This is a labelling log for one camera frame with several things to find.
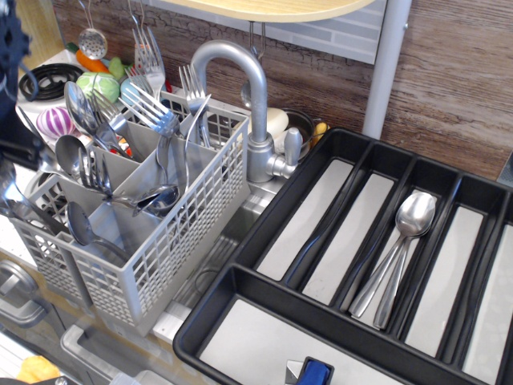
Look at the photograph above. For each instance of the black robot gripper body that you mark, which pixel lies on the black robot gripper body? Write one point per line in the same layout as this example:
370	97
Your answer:
20	145

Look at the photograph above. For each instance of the big steel spoon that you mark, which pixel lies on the big steel spoon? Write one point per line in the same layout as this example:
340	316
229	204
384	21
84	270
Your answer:
20	206

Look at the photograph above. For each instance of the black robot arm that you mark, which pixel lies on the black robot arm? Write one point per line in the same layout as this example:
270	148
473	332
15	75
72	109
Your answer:
14	47

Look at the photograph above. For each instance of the fork at basket left edge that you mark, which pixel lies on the fork at basket left edge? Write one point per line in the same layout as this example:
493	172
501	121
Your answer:
48	162

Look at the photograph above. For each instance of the spoon in basket middle left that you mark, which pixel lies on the spoon in basket middle left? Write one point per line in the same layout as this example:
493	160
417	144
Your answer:
72	157

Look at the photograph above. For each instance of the spoon at basket back left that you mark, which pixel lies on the spoon at basket back left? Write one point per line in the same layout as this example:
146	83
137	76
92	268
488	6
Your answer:
83	116

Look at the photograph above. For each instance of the dark fork in basket middle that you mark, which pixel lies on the dark fork in basket middle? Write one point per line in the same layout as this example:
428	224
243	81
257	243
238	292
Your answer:
93	173

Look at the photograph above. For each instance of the spoon in basket front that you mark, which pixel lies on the spoon in basket front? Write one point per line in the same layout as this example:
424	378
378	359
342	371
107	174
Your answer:
81	229

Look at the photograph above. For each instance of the grey plastic cutlery basket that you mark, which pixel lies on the grey plastic cutlery basket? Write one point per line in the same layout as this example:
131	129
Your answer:
164	250

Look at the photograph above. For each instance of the spoon lying in basket centre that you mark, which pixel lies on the spoon lying in basket centre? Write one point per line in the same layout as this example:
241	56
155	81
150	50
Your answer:
157	201

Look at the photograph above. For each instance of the fork at basket back right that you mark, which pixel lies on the fork at basket back right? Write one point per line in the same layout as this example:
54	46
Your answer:
195	95

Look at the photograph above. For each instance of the black cutlery tray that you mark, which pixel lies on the black cutlery tray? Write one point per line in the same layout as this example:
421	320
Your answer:
286	295

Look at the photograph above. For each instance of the blue object at tray bottom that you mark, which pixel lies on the blue object at tray bottom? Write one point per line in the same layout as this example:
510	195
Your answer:
310	371

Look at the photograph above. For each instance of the lower spoon in tray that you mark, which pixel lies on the lower spoon in tray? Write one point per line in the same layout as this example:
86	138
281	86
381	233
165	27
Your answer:
384	310

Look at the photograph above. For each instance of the spoon in tray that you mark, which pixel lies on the spoon in tray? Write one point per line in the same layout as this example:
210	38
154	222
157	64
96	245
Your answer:
384	310
414	217

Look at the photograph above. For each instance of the upper spoon in tray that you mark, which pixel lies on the upper spoon in tray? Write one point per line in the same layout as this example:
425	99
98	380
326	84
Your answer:
414	217

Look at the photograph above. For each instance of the purple striped toy onion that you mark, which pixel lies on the purple striped toy onion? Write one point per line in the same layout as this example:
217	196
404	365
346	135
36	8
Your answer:
55	122

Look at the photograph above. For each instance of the black coil stove burner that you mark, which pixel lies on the black coil stove burner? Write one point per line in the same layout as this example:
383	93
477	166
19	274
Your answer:
47	82

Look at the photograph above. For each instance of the green toy cabbage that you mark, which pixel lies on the green toy cabbage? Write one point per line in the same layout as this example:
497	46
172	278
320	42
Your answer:
104	83

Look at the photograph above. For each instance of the orange toy carrot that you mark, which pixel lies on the orange toy carrot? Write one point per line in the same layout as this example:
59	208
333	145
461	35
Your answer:
93	65

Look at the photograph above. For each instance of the hanging perforated skimmer ladle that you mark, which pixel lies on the hanging perforated skimmer ladle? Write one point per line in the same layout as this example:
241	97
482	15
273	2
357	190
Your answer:
92	42

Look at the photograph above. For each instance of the large fork in centre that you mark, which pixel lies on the large fork in centre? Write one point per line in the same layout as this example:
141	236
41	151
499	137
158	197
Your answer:
157	117

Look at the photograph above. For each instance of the tall fork at back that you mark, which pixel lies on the tall fork at back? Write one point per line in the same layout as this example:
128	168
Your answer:
150	59

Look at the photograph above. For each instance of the yellow toy at bottom left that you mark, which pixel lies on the yellow toy at bottom left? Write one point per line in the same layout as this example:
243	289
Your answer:
36	369

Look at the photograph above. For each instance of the silver kitchen faucet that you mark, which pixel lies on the silver kitchen faucet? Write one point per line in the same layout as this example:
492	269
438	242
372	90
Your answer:
263	163

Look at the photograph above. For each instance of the white toy in pot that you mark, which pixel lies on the white toy in pot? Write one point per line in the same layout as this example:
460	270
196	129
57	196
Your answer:
277	121

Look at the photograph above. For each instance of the small metal pot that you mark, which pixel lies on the small metal pot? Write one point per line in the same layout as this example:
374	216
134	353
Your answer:
311	129

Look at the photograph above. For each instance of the wooden shelf board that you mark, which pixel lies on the wooden shelf board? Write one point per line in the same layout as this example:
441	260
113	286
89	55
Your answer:
276	10

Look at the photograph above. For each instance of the grey metal shelf pole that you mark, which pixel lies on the grey metal shelf pole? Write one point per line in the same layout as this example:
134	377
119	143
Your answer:
395	24

